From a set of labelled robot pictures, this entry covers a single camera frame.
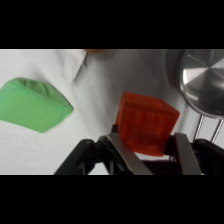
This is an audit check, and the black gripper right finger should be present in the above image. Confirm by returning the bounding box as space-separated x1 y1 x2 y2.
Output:
165 132 224 176

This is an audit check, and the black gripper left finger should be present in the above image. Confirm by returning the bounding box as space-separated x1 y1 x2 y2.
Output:
54 131 154 176

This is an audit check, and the red cube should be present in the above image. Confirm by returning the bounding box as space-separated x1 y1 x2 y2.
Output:
114 91 181 158

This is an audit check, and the white crumpled cloth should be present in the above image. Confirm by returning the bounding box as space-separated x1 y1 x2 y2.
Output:
61 49 90 85

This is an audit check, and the green wedge block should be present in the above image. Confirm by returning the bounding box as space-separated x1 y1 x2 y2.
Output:
0 76 75 134

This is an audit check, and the brown round toy red tip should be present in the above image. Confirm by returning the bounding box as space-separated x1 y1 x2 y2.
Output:
82 49 108 55

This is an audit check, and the steel pan with handle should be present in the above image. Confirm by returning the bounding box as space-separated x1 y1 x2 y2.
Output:
175 49 224 144

